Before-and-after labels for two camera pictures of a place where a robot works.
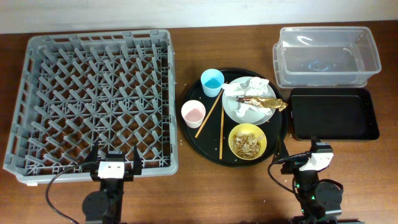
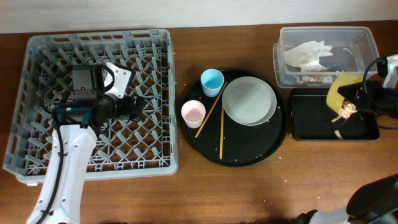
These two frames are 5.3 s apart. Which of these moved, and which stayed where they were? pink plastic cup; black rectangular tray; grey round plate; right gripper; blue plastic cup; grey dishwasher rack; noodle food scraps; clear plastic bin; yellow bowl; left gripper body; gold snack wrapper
Moved: left gripper body; yellow bowl; noodle food scraps; right gripper; gold snack wrapper
Stayed: grey dishwasher rack; black rectangular tray; clear plastic bin; pink plastic cup; grey round plate; blue plastic cup
